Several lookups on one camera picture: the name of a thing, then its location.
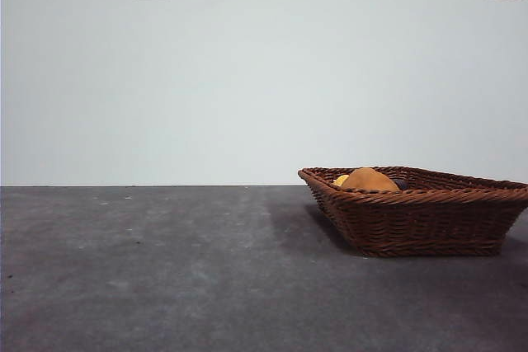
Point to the brown potato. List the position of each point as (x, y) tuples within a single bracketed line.
[(369, 181)]

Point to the brown wicker basket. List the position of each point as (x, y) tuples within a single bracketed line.
[(412, 220)]

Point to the purple eggplant with green stem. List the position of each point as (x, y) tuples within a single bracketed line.
[(401, 184)]

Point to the yellow corn cob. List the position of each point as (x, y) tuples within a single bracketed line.
[(340, 180)]

